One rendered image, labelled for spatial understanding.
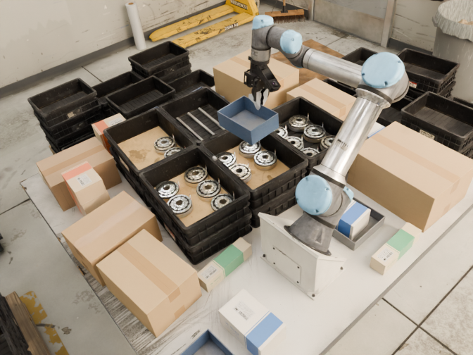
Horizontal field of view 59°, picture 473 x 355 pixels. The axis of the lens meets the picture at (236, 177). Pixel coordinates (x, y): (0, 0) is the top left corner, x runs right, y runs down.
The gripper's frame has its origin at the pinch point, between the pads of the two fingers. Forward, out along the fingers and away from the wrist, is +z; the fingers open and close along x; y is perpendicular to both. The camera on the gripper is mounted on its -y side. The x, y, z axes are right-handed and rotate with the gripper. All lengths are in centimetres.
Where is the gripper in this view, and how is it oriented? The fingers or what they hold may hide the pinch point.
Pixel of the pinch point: (260, 107)
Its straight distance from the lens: 174.4
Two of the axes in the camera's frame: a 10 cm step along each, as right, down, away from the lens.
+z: -0.3, 7.9, 6.1
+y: -6.3, -4.9, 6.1
